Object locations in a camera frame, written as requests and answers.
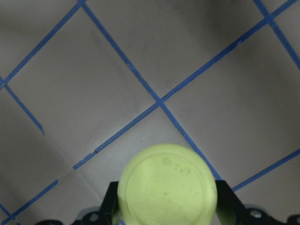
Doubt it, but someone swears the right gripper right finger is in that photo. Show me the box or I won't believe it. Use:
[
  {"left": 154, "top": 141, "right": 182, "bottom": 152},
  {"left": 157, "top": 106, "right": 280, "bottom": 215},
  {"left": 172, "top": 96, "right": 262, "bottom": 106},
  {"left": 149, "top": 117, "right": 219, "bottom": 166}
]
[{"left": 216, "top": 180, "right": 300, "bottom": 225}]

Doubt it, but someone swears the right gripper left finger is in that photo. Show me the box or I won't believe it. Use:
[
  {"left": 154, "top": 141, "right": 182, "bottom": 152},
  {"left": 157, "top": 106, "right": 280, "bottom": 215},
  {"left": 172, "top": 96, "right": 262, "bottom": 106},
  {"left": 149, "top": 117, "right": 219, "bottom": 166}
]
[{"left": 35, "top": 180, "right": 122, "bottom": 225}]

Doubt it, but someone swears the yellow plastic cup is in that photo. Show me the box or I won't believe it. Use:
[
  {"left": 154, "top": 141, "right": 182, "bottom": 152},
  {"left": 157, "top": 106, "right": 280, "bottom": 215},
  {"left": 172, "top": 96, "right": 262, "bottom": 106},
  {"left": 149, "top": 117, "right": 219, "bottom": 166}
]
[{"left": 117, "top": 143, "right": 218, "bottom": 225}]

